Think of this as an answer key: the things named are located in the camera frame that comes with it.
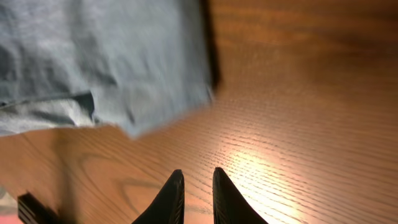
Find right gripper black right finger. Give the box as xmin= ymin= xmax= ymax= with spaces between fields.
xmin=213 ymin=167 xmax=268 ymax=224

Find black rail with green clips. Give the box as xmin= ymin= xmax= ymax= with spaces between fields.
xmin=17 ymin=193 xmax=61 ymax=224

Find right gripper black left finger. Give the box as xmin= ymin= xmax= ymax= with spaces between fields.
xmin=132 ymin=169 xmax=185 ymax=224

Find light blue denim jeans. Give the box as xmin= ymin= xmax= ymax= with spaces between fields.
xmin=1 ymin=0 xmax=213 ymax=136

